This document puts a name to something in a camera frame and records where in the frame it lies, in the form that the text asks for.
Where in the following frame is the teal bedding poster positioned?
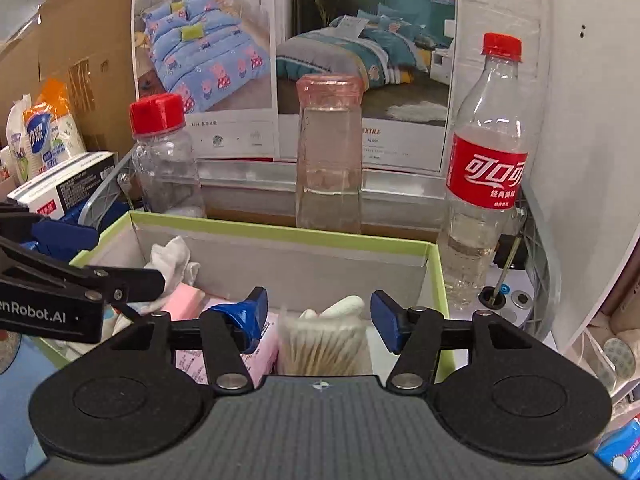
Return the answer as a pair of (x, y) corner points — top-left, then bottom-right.
(276, 0), (459, 174)

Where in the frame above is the blue tissue pack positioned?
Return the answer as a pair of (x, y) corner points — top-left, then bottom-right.
(594, 417), (640, 477)

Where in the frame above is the grey white sock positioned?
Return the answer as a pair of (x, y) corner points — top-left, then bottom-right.
(144, 235), (202, 312)

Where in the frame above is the green cardboard box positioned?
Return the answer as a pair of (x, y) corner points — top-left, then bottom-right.
(39, 210), (457, 387)

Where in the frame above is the cotton swab bag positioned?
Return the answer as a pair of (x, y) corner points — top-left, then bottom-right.
(276, 307), (369, 377)

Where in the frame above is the clear jar with red lid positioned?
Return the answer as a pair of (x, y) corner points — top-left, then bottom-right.
(128, 93), (207, 219)

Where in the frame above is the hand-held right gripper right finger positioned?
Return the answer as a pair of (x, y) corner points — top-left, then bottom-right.
(370, 290), (539, 395)

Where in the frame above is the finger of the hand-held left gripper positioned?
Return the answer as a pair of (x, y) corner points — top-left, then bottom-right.
(0, 235), (167, 322)
(0, 203), (99, 262)

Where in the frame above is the blue box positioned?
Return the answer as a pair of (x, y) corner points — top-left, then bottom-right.
(30, 202), (131, 251)

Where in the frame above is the small white black box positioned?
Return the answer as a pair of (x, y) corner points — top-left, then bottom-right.
(7, 151), (120, 222)

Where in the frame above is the pink tissue pack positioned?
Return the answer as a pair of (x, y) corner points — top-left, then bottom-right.
(159, 283), (281, 387)

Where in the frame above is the white knit glove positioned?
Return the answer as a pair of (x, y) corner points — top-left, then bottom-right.
(299, 295), (366, 322)

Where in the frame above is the cola bottle with red label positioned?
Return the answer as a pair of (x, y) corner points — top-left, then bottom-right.
(439, 32), (530, 312)

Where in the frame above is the clear bottle with pink cap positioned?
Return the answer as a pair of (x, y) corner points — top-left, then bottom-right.
(295, 73), (365, 235)

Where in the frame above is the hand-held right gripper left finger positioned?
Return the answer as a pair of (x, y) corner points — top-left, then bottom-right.
(107, 286), (271, 395)

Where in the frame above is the white shelf unit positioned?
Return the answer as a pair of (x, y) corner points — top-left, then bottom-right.
(520, 0), (640, 413)

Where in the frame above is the blue cartoon bedding poster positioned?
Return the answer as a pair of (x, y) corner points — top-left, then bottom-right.
(130, 0), (280, 162)

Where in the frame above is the orange blue snack bag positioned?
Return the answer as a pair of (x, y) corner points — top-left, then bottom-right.
(5, 78), (87, 182)

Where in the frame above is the brown cardboard box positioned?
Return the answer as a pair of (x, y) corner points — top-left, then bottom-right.
(0, 0), (140, 157)

